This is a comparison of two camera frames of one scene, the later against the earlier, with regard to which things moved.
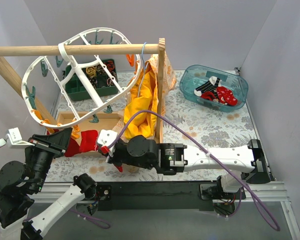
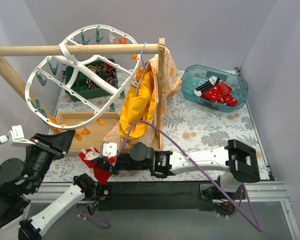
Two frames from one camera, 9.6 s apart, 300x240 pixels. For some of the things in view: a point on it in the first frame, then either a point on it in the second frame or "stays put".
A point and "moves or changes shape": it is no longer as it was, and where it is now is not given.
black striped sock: x=213 y=82 stays put
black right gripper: x=112 y=157 → x=106 y=164
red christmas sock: x=225 y=96 stays put
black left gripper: x=47 y=145 stays put
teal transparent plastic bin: x=216 y=89 stays put
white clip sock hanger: x=61 y=47 moves or changes shape
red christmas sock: x=87 y=143 → x=216 y=93
